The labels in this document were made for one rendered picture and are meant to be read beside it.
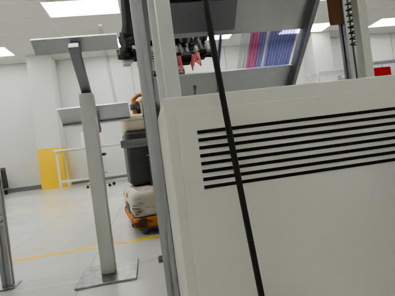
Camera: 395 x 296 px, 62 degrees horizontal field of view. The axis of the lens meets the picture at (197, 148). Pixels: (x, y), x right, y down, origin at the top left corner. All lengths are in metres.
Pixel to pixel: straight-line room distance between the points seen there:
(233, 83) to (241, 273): 1.06
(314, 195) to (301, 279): 0.18
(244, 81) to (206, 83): 0.19
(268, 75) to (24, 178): 7.60
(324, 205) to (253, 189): 0.16
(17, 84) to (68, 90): 1.15
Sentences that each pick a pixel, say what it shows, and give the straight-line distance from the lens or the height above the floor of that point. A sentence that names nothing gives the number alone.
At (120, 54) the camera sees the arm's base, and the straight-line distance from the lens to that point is 2.27.
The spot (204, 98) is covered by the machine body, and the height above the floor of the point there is 0.61.
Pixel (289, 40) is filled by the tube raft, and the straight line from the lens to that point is 1.59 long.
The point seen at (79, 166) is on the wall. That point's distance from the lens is 8.37.
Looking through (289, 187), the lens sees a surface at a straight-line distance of 0.72.
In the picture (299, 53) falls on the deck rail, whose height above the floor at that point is 0.87.
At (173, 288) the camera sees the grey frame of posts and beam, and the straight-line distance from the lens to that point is 1.16.
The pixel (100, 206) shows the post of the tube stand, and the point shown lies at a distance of 1.52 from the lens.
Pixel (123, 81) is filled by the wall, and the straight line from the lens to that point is 8.41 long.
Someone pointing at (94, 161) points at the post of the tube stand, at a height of 0.51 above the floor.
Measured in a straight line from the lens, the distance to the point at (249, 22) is 1.46.
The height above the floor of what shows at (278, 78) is 0.79.
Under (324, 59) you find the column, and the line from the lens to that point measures 9.17.
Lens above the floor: 0.51
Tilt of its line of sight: level
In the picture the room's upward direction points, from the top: 7 degrees counter-clockwise
